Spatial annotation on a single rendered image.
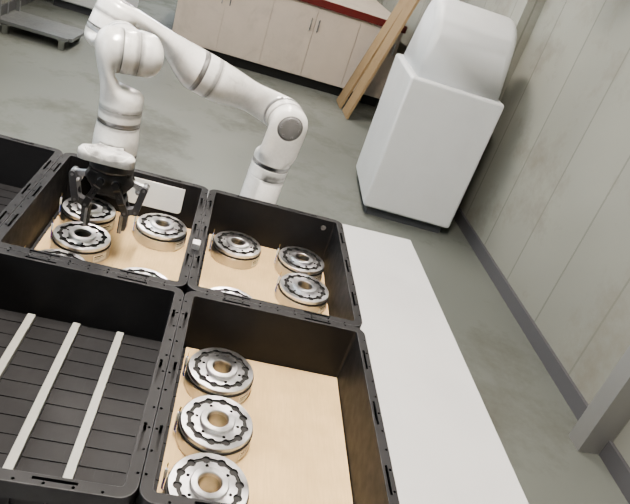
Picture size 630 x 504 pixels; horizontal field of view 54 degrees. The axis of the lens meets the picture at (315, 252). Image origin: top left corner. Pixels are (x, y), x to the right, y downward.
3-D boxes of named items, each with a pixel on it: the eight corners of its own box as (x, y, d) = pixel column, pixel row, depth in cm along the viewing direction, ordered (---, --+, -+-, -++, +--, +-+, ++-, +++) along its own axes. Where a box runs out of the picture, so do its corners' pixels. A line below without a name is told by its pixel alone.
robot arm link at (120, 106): (86, 124, 99) (142, 133, 103) (98, 28, 92) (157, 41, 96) (84, 109, 105) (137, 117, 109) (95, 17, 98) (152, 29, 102)
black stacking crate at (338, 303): (198, 235, 138) (209, 190, 133) (325, 266, 144) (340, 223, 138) (172, 346, 103) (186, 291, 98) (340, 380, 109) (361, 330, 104)
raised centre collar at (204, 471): (192, 465, 78) (194, 462, 77) (231, 474, 78) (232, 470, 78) (185, 497, 73) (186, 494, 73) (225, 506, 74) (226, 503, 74)
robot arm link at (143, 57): (169, 40, 97) (156, 29, 109) (111, 27, 93) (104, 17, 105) (162, 84, 100) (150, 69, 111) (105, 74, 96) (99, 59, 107)
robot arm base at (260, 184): (234, 208, 161) (254, 150, 153) (267, 220, 163) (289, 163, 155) (229, 224, 153) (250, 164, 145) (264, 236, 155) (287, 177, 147)
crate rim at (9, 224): (64, 161, 128) (65, 150, 127) (207, 197, 134) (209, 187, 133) (-16, 257, 93) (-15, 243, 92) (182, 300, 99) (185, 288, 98)
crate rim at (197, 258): (207, 197, 134) (209, 187, 133) (338, 230, 139) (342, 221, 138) (182, 300, 99) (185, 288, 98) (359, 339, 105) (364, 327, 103)
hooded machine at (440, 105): (452, 239, 398) (547, 33, 338) (360, 216, 385) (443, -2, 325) (425, 191, 462) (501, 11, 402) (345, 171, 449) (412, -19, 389)
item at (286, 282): (278, 270, 126) (279, 268, 126) (325, 281, 128) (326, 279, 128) (279, 298, 117) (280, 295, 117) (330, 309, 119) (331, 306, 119)
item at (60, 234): (62, 219, 118) (62, 216, 118) (115, 231, 120) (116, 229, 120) (45, 244, 109) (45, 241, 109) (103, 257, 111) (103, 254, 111)
